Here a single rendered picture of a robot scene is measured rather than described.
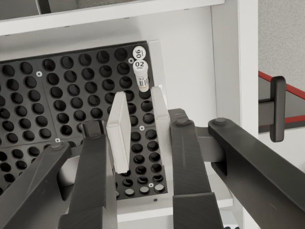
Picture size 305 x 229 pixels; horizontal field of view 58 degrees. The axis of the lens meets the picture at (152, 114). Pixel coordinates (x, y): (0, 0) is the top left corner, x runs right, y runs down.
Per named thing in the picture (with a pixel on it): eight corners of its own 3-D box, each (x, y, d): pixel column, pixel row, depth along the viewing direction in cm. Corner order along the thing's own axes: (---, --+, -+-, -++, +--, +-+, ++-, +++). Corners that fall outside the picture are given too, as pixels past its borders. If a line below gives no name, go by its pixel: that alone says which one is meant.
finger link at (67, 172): (111, 180, 14) (51, 189, 14) (118, 138, 18) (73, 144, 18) (105, 153, 13) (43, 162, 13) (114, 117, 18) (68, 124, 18)
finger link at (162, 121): (155, 118, 15) (169, 116, 15) (150, 87, 21) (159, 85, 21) (163, 167, 16) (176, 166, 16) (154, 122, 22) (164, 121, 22)
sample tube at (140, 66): (150, 92, 28) (146, 71, 24) (137, 93, 28) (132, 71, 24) (150, 82, 29) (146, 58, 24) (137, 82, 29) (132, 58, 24)
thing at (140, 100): (147, 42, 27) (147, 43, 27) (167, 190, 34) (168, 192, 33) (129, 45, 27) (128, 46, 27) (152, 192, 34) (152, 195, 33)
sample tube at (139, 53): (143, 41, 30) (145, 46, 26) (145, 52, 31) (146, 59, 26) (132, 43, 30) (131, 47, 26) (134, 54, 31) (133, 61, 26)
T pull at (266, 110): (280, 74, 29) (287, 77, 28) (278, 138, 31) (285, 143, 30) (246, 78, 29) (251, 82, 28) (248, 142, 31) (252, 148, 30)
